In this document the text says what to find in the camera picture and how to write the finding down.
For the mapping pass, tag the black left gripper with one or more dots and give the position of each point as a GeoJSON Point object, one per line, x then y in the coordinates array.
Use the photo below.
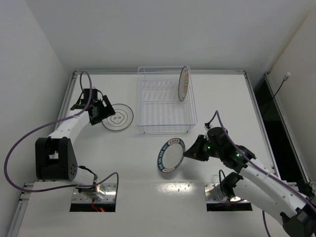
{"type": "Point", "coordinates": [99, 111]}

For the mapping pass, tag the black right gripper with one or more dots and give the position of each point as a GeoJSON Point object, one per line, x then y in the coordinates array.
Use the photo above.
{"type": "Point", "coordinates": [196, 149]}

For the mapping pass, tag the dark green rimmed plate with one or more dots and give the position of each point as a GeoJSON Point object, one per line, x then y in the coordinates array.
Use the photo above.
{"type": "Point", "coordinates": [171, 155]}

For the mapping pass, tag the white plate with orange sunburst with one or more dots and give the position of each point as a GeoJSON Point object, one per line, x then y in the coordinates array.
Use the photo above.
{"type": "Point", "coordinates": [183, 84]}

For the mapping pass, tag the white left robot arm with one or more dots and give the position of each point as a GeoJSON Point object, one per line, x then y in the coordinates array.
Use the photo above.
{"type": "Point", "coordinates": [55, 155]}

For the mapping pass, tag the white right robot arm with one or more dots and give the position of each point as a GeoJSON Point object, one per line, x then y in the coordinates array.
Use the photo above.
{"type": "Point", "coordinates": [251, 181]}

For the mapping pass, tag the white plate with black rings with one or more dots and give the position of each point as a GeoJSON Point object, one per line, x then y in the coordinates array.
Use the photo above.
{"type": "Point", "coordinates": [121, 120]}

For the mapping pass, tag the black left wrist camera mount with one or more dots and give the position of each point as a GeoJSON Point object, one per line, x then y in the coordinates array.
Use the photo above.
{"type": "Point", "coordinates": [84, 101]}

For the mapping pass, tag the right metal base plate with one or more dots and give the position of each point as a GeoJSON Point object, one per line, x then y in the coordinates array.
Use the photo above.
{"type": "Point", "coordinates": [213, 195]}

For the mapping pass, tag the metal base plate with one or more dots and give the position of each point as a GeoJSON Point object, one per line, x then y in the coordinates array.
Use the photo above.
{"type": "Point", "coordinates": [213, 195]}
{"type": "Point", "coordinates": [108, 190]}

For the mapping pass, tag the white wire dish rack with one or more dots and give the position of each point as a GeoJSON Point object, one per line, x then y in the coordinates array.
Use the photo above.
{"type": "Point", "coordinates": [160, 110]}

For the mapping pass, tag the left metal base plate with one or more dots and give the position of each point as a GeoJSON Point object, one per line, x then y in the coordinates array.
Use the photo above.
{"type": "Point", "coordinates": [108, 190]}

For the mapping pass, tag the aluminium table frame rail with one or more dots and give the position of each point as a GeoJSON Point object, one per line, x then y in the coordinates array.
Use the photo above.
{"type": "Point", "coordinates": [24, 197]}

